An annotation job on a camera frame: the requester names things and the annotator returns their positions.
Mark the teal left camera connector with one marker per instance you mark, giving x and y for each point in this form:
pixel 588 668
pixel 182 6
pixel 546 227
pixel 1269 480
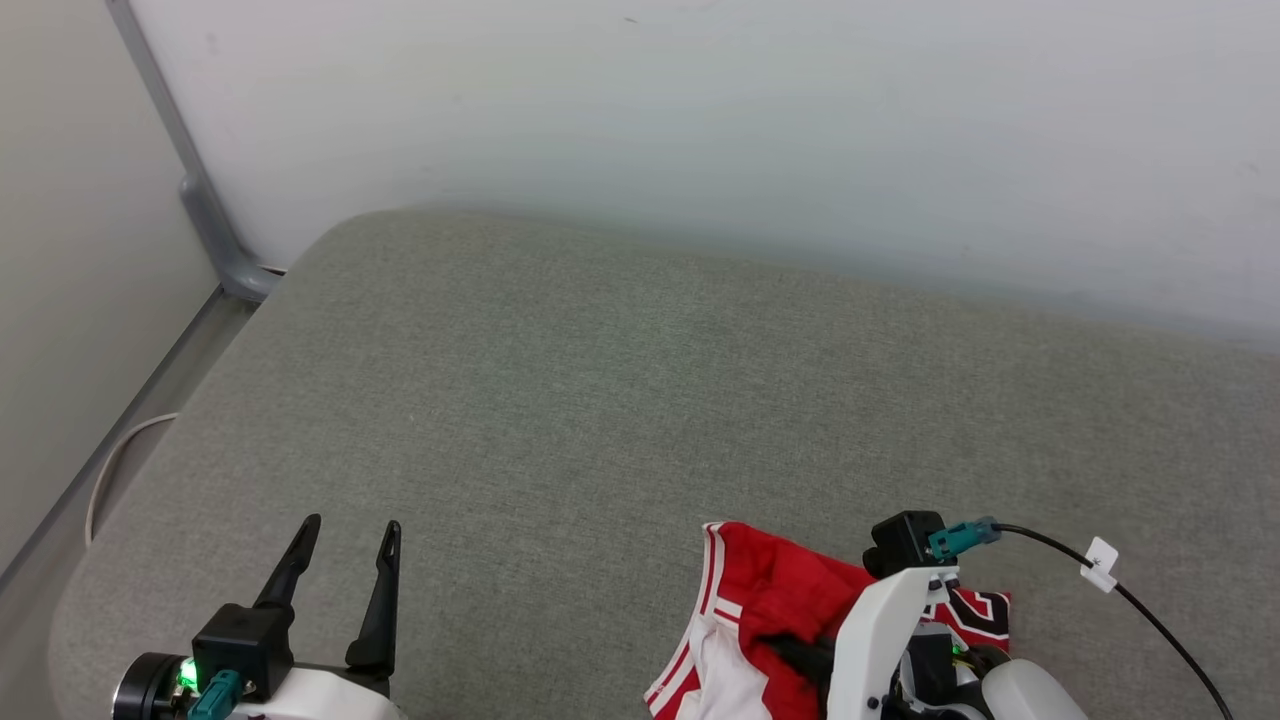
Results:
pixel 215 697

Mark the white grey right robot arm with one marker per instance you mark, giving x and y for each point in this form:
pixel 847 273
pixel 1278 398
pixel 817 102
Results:
pixel 1030 695

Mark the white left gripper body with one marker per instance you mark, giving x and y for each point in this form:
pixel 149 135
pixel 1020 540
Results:
pixel 330 700

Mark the teal camera connector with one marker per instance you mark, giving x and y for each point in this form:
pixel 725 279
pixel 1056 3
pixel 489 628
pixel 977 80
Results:
pixel 962 537
pixel 215 697

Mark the grey floor rail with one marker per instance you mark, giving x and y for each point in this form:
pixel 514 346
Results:
pixel 150 388

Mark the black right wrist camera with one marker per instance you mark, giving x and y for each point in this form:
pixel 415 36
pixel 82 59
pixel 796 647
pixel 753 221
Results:
pixel 900 540

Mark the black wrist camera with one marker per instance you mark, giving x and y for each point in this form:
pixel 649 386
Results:
pixel 240 640
pixel 900 540

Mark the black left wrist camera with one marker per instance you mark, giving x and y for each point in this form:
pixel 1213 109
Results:
pixel 240 640

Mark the grey metal post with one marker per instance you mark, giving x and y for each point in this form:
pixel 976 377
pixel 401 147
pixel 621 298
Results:
pixel 200 200

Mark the teal right camera connector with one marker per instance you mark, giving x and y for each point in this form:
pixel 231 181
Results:
pixel 962 537

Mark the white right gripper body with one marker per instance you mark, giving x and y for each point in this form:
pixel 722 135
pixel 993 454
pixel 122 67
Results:
pixel 870 650

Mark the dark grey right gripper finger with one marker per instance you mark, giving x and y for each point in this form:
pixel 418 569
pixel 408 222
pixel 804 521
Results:
pixel 800 655

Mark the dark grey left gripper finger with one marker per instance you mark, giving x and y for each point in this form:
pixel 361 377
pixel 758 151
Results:
pixel 295 565
pixel 382 610

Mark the red and white jersey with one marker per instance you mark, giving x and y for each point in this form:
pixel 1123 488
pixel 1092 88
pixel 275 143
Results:
pixel 780 590

